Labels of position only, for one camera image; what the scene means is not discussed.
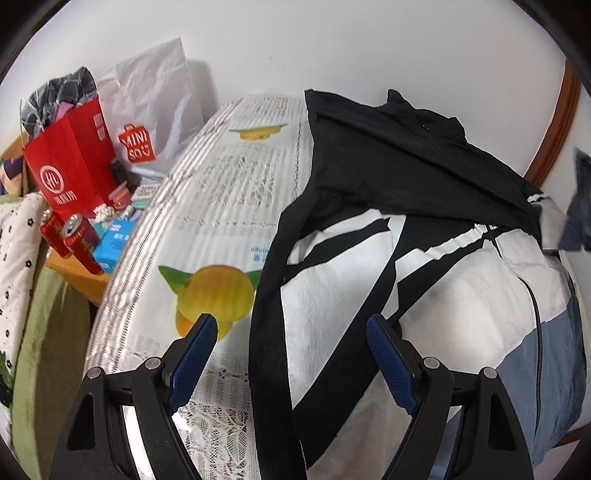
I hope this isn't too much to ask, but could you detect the green blanket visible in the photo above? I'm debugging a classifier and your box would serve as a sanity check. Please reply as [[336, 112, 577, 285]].
[[11, 265, 93, 462]]

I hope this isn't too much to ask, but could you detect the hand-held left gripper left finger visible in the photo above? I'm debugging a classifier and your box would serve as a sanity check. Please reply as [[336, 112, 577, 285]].
[[51, 314, 219, 480]]

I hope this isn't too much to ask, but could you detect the black white blue jacket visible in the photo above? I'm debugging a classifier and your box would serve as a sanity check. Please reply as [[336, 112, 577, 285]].
[[247, 89, 587, 480]]

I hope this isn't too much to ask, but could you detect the fruit print tablecloth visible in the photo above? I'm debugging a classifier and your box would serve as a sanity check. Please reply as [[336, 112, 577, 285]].
[[83, 95, 315, 480]]

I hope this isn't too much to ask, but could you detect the blue carton box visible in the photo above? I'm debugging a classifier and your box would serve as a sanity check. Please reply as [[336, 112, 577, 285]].
[[92, 219, 136, 273]]

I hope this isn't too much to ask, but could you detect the white shopping bag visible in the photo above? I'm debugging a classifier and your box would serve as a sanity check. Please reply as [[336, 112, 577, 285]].
[[95, 39, 206, 174]]

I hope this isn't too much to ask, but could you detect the small pink box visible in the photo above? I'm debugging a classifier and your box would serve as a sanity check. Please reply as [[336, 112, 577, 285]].
[[108, 184, 134, 208]]

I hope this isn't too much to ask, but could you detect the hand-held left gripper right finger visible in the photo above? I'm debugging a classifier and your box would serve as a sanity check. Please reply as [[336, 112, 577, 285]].
[[366, 314, 539, 480]]

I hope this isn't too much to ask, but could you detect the red drink can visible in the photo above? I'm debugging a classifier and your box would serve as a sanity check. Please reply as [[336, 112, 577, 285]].
[[61, 213, 103, 275], [39, 209, 70, 257]]

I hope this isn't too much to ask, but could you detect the small black box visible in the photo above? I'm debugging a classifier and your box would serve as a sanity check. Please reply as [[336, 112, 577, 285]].
[[110, 157, 140, 190]]

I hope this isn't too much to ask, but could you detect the dark checked clothing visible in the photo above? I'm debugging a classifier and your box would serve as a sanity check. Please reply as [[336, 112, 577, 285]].
[[21, 67, 99, 139]]

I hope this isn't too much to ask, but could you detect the wooden door frame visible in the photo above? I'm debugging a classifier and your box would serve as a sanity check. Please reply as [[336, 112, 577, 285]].
[[526, 60, 581, 188]]

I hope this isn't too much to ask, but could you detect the dark blue hanging cloth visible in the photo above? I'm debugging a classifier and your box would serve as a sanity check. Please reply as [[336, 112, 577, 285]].
[[560, 147, 591, 252]]

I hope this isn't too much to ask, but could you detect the red paper bag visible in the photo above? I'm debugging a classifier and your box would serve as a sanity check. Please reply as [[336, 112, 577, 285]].
[[22, 98, 118, 217]]

